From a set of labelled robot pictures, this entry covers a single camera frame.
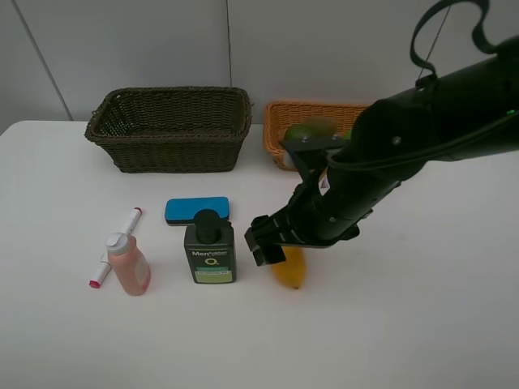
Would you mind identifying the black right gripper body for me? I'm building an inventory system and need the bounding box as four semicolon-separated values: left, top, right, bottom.
275;158;405;248

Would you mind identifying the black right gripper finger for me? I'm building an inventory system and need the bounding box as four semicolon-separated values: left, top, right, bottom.
244;215;284;251
252;245;286;267

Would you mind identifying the yellow mango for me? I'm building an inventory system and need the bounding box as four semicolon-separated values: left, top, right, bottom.
272;247;307;289

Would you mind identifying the dark green pump bottle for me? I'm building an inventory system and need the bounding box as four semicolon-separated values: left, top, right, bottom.
184;209;237;284

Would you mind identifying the dark green avocado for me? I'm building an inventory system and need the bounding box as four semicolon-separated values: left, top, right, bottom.
283;123;320;140

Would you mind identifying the brown kiwi fruit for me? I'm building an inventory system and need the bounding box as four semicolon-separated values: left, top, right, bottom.
303;117;337;137

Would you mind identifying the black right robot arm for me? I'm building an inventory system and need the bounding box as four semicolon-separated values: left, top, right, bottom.
245;38;518;266

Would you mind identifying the blue whiteboard eraser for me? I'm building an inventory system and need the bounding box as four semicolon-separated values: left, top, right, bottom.
165;196;229;226

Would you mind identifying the orange wicker basket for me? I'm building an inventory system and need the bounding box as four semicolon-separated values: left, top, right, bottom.
263;100;367;171

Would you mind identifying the pink lotion bottle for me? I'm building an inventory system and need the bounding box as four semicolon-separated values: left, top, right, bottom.
108;235;152;296

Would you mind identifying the dark brown wicker basket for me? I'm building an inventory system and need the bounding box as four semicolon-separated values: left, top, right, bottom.
84;87;252;173

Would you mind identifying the white red-capped marker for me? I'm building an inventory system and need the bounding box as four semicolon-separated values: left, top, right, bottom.
88;207;143;289

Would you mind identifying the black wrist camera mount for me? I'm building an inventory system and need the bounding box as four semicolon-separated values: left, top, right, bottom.
281;135;350;181

